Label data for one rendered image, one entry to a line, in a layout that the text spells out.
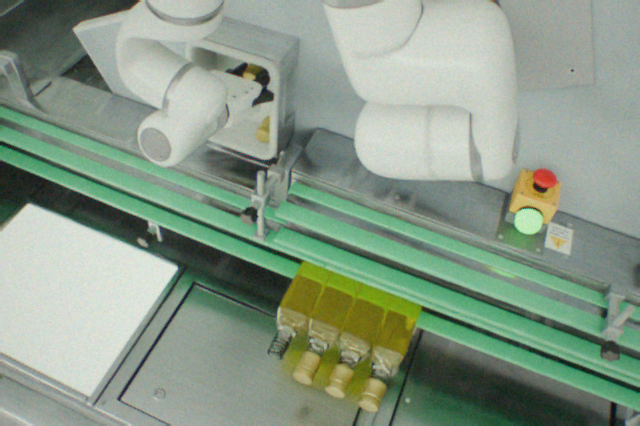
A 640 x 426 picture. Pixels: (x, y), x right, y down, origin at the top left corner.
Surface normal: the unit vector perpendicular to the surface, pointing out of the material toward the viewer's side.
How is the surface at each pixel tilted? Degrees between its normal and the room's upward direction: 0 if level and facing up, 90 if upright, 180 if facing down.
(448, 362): 90
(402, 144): 26
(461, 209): 90
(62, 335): 90
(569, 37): 3
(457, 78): 4
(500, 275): 90
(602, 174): 0
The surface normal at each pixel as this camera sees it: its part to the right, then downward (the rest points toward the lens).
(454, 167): -0.29, 0.77
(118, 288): 0.08, -0.64
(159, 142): -0.34, 0.51
